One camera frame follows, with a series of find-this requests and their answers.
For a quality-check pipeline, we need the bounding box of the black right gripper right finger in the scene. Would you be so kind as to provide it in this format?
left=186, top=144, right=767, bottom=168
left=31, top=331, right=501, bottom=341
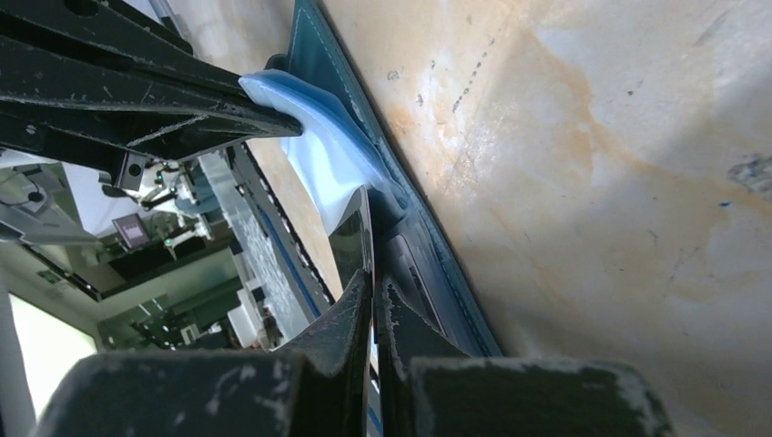
left=374, top=277, right=676, bottom=436

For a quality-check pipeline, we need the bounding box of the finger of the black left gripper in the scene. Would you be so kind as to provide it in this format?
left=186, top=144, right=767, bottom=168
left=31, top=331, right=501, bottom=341
left=1, top=1, right=302, bottom=188

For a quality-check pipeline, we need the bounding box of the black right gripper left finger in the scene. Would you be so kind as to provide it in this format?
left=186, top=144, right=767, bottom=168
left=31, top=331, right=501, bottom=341
left=36, top=270, right=373, bottom=436

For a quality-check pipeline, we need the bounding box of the black credit card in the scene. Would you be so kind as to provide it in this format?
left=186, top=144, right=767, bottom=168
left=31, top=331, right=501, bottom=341
left=329, top=187, right=378, bottom=371

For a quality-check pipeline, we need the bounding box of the blue card holder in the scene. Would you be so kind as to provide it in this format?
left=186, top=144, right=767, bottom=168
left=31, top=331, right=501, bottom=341
left=239, top=1, right=502, bottom=357

